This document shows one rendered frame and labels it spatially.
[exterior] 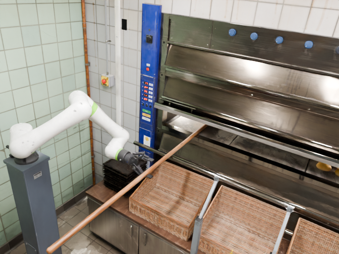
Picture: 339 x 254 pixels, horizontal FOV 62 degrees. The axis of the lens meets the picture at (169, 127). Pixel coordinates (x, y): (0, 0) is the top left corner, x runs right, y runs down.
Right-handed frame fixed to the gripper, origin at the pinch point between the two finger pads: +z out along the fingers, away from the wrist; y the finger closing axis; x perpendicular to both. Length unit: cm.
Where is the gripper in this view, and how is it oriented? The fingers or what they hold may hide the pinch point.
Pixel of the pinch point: (151, 168)
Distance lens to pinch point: 193.0
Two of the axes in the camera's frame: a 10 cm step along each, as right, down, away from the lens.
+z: 8.4, 3.0, -4.5
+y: -0.7, 8.8, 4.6
